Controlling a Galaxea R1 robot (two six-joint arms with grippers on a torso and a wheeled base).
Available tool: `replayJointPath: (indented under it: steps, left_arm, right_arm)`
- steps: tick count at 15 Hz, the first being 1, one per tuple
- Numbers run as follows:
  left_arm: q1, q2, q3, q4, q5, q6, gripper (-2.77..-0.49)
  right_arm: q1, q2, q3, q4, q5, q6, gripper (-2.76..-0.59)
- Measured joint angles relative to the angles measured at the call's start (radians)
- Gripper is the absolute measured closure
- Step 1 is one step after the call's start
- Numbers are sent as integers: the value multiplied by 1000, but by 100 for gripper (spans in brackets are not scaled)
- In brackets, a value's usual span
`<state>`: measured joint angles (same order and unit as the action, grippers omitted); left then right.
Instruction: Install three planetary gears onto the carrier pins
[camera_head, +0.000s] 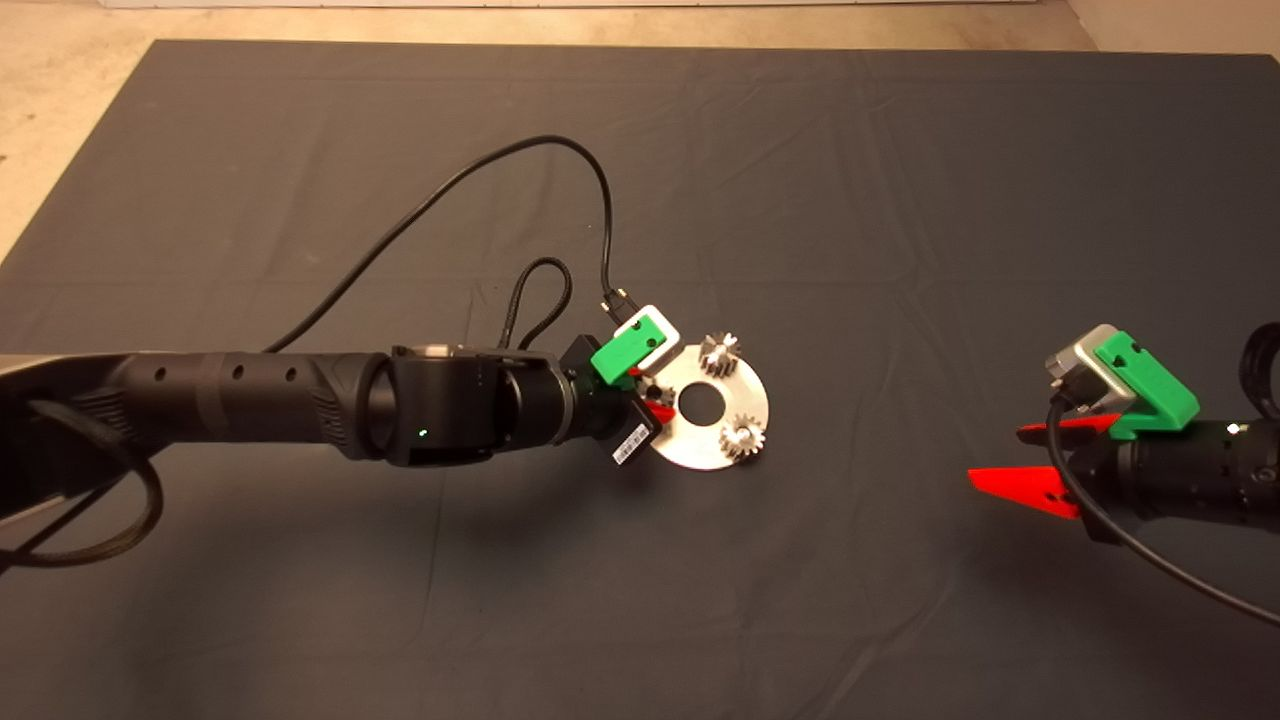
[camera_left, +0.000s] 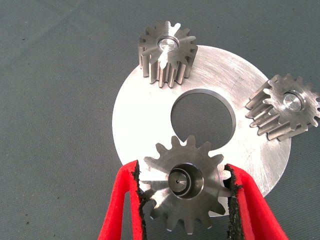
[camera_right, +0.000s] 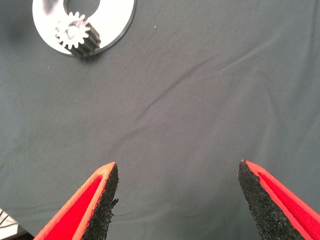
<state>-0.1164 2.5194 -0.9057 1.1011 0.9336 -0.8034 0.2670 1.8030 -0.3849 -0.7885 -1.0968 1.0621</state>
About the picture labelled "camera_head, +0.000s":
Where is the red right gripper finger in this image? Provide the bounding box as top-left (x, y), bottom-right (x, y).
top-left (968, 467), bottom-right (1083, 521)
top-left (1017, 413), bottom-right (1121, 446)

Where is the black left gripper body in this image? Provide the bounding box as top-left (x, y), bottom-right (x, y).
top-left (558, 333), bottom-right (663, 468)

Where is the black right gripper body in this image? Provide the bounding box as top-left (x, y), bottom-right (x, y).
top-left (1068, 420), bottom-right (1271, 546)

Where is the round metal carrier plate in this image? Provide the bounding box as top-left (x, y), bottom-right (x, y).
top-left (640, 343), bottom-right (771, 471)

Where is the dark grey table cloth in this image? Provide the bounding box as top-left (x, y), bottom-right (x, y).
top-left (0, 40), bottom-right (1280, 720)

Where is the green left camera mount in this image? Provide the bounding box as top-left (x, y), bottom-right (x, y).
top-left (590, 315), bottom-right (667, 391)

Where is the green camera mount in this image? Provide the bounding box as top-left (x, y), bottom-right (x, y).
top-left (590, 315), bottom-right (667, 391)
top-left (1095, 332), bottom-right (1201, 441)

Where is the smooth black right camera cable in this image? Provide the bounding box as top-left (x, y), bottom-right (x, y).
top-left (1047, 385), bottom-right (1280, 629)

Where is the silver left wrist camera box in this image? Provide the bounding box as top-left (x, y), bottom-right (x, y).
top-left (612, 304), bottom-right (683, 367)

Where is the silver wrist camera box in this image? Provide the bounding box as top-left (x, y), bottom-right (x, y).
top-left (1045, 323), bottom-right (1136, 413)
top-left (612, 304), bottom-right (683, 367)

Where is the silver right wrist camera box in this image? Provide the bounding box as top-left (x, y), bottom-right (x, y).
top-left (1045, 323), bottom-right (1136, 413)

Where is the green right camera mount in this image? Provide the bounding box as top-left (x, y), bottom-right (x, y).
top-left (1095, 332), bottom-right (1201, 441)

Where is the braided black left arm cable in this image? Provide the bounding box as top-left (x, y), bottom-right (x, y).
top-left (497, 257), bottom-right (573, 353)

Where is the braided black arm cable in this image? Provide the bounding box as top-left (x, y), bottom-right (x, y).
top-left (497, 257), bottom-right (573, 353)
top-left (1240, 322), bottom-right (1280, 416)

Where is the braided black right arm cable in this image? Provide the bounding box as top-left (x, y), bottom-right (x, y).
top-left (1240, 322), bottom-right (1280, 416)

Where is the thick black looped cable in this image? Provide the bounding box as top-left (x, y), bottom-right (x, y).
top-left (0, 400), bottom-right (166, 571)

